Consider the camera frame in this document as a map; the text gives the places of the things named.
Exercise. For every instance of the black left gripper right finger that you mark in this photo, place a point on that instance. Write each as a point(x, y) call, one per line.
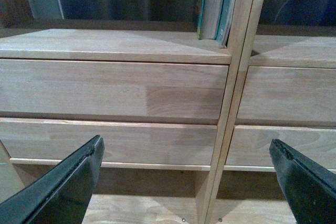
point(308, 187)

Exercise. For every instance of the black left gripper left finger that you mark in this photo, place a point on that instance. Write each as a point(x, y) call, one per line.
point(63, 194)

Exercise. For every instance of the right wooden shelf unit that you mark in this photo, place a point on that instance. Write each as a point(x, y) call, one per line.
point(244, 196)

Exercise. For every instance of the wooden shelf unit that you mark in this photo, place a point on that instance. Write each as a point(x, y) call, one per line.
point(127, 192)
point(244, 196)

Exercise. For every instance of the left wooden shelf unit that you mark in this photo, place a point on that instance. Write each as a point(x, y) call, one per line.
point(127, 192)

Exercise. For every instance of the right lower wooden drawer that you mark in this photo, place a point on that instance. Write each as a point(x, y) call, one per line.
point(249, 147)

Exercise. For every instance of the wooden drawer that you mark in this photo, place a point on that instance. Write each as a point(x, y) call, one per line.
point(138, 143)
point(283, 95)
point(112, 91)
point(249, 147)

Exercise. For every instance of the left lower wooden drawer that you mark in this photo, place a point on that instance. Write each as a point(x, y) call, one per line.
point(138, 143)

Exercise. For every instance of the right upper wooden drawer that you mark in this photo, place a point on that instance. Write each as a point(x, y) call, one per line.
point(283, 95)

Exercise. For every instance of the left upper wooden drawer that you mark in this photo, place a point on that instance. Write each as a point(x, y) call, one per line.
point(112, 91)

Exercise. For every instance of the green thin book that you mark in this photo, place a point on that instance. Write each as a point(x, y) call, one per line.
point(224, 22)

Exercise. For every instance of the green thick book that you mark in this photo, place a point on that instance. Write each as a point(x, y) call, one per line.
point(208, 13)

